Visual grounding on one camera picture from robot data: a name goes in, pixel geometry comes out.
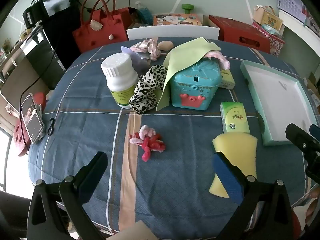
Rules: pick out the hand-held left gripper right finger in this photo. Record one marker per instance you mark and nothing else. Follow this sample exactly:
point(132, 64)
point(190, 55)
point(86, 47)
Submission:
point(226, 177)

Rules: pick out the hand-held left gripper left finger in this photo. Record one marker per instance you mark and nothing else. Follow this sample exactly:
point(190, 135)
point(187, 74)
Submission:
point(93, 175)

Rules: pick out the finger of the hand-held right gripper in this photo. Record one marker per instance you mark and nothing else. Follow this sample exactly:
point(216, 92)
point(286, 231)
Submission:
point(300, 140)
point(315, 131)

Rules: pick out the yellow sponge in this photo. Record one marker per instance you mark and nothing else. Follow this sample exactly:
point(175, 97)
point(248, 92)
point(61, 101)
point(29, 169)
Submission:
point(237, 147)

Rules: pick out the teal box lid tray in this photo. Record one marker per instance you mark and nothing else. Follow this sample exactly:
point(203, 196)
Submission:
point(275, 97)

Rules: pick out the red pink plush toy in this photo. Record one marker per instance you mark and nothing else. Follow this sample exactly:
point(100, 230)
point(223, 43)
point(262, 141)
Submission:
point(150, 142)

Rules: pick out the teal toy box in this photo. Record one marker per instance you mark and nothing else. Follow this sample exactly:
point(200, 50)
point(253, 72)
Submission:
point(197, 85)

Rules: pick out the pink white zigzag cloth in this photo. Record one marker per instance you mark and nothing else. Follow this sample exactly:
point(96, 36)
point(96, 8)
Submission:
point(221, 58)

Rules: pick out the light green cloth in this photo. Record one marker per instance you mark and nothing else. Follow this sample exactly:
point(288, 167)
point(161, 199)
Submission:
point(185, 55)

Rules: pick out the beige makeup puff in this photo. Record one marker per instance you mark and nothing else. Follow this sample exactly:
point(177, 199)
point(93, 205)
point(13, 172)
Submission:
point(165, 45)

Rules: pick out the blue plaid tablecloth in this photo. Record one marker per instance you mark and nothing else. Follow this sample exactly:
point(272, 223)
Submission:
point(175, 180)

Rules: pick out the green tissue packet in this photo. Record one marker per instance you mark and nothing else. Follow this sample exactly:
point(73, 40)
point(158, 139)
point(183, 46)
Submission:
point(233, 117)

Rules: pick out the black carabiner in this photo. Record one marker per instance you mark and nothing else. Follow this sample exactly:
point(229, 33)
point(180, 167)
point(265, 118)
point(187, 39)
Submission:
point(50, 130)

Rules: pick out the beige paper card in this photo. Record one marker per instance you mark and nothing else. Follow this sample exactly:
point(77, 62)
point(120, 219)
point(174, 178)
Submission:
point(137, 232)

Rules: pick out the red plastic stool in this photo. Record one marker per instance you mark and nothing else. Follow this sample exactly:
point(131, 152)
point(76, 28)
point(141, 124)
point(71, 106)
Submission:
point(20, 142)

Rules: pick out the smartphone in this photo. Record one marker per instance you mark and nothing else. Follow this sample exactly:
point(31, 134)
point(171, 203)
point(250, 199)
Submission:
point(31, 118)

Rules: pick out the small green box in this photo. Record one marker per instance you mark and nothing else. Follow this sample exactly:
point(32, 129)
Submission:
point(228, 78)

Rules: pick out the red white patterned gift box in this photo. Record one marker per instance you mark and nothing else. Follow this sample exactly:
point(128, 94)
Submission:
point(275, 45)

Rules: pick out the white pill bottle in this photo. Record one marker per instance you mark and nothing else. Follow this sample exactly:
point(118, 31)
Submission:
point(120, 80)

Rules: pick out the leopard print scrunchie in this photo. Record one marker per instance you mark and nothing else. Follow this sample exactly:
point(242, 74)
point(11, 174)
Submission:
point(143, 90)

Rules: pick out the pale blue packet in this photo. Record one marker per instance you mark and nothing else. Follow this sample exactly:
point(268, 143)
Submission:
point(268, 28)

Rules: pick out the brown wooden board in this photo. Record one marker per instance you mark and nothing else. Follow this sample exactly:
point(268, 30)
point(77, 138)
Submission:
point(20, 80)

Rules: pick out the purple cloth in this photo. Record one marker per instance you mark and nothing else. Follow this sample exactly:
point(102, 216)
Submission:
point(140, 63)

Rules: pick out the beige carton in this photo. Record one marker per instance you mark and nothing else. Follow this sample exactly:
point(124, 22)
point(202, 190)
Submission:
point(271, 18)

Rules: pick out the red cardboard box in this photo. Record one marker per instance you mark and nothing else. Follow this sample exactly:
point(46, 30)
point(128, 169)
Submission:
point(237, 33)

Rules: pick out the dark cabinet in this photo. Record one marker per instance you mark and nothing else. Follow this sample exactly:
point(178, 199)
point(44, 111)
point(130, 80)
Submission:
point(47, 52)

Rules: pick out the pink satin scrunchie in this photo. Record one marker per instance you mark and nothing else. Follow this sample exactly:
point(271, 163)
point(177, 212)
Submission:
point(147, 46)

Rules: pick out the red felt handbag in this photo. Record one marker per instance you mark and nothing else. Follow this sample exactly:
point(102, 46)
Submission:
point(105, 27)

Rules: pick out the red paper bag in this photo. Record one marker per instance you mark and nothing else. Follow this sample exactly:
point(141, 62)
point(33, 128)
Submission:
point(125, 17)

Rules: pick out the orange printed box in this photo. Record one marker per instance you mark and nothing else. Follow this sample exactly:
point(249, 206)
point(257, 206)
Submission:
point(175, 19)

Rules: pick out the teal bottle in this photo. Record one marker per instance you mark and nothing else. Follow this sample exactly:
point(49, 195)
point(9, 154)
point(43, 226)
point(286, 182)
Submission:
point(145, 15)

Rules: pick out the green dumbbell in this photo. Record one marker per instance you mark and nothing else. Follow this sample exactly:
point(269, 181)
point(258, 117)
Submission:
point(186, 7)

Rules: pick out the black silver appliance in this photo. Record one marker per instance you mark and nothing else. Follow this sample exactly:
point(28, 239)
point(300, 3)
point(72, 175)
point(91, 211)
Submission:
point(50, 0)

